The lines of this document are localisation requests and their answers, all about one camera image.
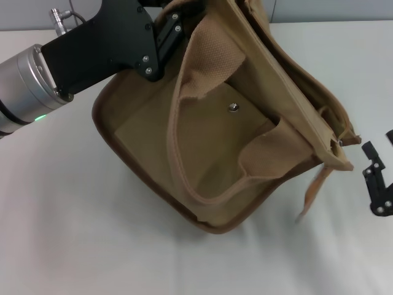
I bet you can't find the khaki canvas food bag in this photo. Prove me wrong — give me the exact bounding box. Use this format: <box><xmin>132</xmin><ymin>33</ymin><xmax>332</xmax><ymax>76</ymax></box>
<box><xmin>91</xmin><ymin>0</ymin><xmax>362</xmax><ymax>236</ymax></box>

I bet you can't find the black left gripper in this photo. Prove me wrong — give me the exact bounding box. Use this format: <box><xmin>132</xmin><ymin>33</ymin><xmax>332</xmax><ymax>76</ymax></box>
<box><xmin>41</xmin><ymin>0</ymin><xmax>193</xmax><ymax>96</ymax></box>

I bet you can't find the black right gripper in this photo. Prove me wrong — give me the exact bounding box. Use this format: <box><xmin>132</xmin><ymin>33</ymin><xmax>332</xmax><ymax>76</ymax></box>
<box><xmin>362</xmin><ymin>130</ymin><xmax>393</xmax><ymax>219</ymax></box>

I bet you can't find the silver left arm cable connector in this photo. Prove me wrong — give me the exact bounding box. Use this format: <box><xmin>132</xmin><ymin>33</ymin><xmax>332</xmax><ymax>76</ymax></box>
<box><xmin>49</xmin><ymin>8</ymin><xmax>90</xmax><ymax>35</ymax></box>

